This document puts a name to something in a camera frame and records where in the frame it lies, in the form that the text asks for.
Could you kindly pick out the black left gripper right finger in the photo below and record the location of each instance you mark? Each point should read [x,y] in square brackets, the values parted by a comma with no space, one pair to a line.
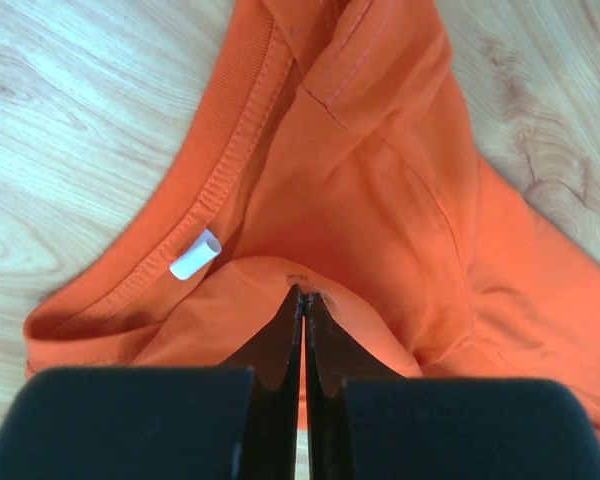
[365,421]

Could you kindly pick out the orange t shirt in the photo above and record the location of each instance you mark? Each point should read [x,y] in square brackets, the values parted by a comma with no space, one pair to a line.
[332,149]

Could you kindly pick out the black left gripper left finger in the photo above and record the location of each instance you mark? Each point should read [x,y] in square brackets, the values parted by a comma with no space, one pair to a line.
[236,420]

